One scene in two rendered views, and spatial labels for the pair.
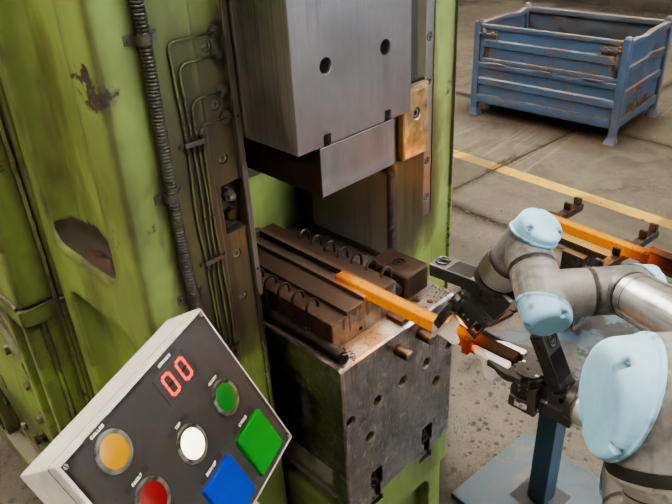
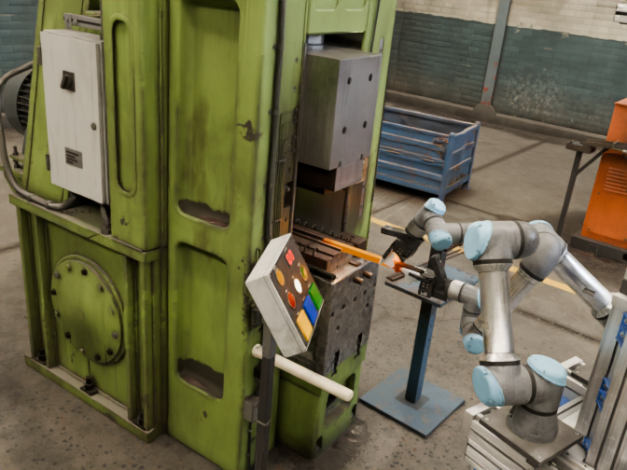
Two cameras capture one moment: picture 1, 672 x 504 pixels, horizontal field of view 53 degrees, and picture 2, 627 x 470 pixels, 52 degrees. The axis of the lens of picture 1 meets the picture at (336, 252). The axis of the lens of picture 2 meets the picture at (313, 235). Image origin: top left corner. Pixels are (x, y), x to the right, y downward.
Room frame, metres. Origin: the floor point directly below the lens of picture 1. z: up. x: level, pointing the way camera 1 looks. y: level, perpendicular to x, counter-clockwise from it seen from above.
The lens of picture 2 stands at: (-1.12, 0.63, 2.06)
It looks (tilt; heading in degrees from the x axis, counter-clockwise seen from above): 23 degrees down; 346
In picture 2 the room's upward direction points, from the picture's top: 5 degrees clockwise
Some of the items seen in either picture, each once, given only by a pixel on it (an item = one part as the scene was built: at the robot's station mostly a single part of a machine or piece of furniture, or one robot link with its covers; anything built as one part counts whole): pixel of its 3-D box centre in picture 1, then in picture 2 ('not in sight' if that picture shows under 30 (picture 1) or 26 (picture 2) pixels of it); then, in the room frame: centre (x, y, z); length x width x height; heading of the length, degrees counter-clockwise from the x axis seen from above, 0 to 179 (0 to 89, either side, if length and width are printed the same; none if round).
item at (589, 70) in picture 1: (565, 67); (408, 150); (4.96, -1.80, 0.36); 1.20 x 0.80 x 0.72; 45
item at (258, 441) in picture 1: (257, 442); (313, 296); (0.77, 0.14, 1.01); 0.07 x 0.05 x 0.07; 158
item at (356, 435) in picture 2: not in sight; (327, 447); (1.13, -0.09, 0.01); 0.58 x 0.39 x 0.01; 133
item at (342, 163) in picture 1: (286, 132); (305, 162); (1.32, 0.09, 1.32); 0.42 x 0.20 x 0.10; 43
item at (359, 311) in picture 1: (299, 278); (299, 243); (1.32, 0.09, 0.96); 0.42 x 0.20 x 0.09; 43
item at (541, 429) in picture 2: not in sight; (535, 413); (0.26, -0.45, 0.87); 0.15 x 0.15 x 0.10
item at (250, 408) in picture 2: not in sight; (255, 407); (1.01, 0.29, 0.36); 0.09 x 0.07 x 0.12; 133
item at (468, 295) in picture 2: not in sight; (476, 297); (0.76, -0.47, 0.98); 0.11 x 0.08 x 0.09; 43
